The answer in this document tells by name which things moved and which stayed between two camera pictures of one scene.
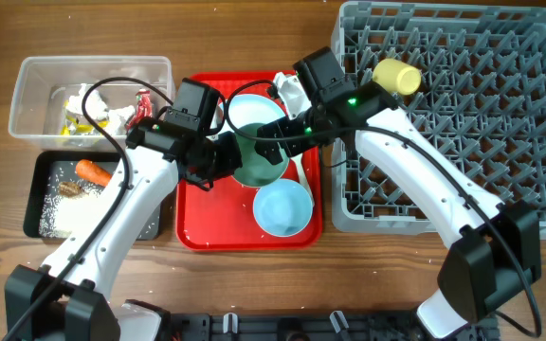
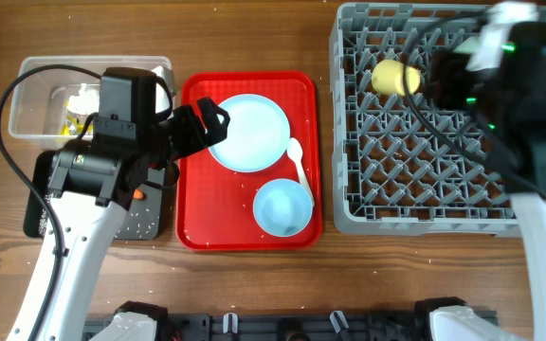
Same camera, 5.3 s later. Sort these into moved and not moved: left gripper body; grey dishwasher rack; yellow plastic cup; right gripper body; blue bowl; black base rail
Moved: right gripper body; left gripper body
Not moved: black base rail; grey dishwasher rack; blue bowl; yellow plastic cup
